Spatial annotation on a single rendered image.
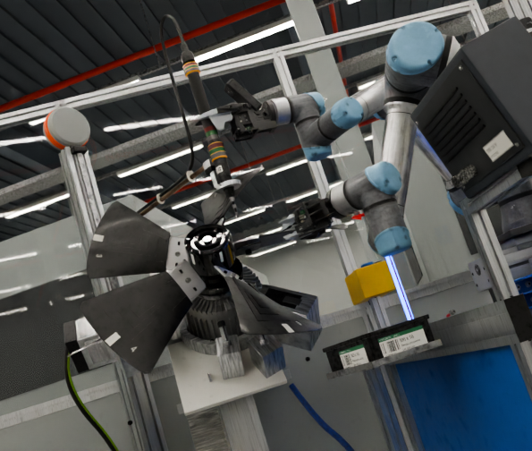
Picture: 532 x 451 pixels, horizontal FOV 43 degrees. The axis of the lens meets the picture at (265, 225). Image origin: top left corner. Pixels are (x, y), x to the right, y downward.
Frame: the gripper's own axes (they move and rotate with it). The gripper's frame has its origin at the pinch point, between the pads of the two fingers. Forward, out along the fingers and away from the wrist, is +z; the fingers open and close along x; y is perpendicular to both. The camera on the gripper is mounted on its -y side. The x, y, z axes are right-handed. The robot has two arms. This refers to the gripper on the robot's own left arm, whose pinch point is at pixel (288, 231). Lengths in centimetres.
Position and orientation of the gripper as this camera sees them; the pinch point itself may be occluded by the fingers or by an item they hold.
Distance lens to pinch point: 170.1
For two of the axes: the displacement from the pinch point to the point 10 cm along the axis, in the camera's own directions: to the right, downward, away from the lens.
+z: -6.4, 3.6, 6.8
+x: 3.7, 9.2, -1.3
